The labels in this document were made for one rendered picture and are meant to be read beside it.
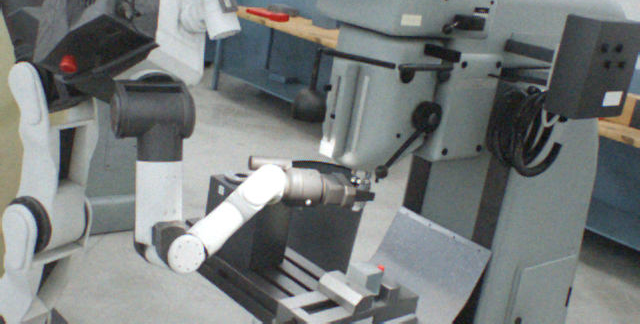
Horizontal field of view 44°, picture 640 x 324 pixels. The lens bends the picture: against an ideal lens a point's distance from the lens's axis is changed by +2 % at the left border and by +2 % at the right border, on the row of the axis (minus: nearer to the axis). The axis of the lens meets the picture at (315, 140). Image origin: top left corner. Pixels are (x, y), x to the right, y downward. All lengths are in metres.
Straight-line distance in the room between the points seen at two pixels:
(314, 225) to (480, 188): 1.79
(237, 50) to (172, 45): 7.55
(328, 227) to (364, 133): 2.11
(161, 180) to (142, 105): 0.15
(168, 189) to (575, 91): 0.85
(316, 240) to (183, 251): 2.25
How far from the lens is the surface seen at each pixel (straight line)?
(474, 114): 1.85
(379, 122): 1.65
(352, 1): 1.64
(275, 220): 2.02
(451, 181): 2.10
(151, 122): 1.53
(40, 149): 1.91
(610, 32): 1.72
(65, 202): 1.97
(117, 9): 1.54
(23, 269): 2.01
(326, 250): 3.81
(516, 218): 2.04
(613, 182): 6.17
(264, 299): 1.95
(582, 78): 1.69
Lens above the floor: 1.81
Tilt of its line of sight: 15 degrees down
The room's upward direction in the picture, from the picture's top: 10 degrees clockwise
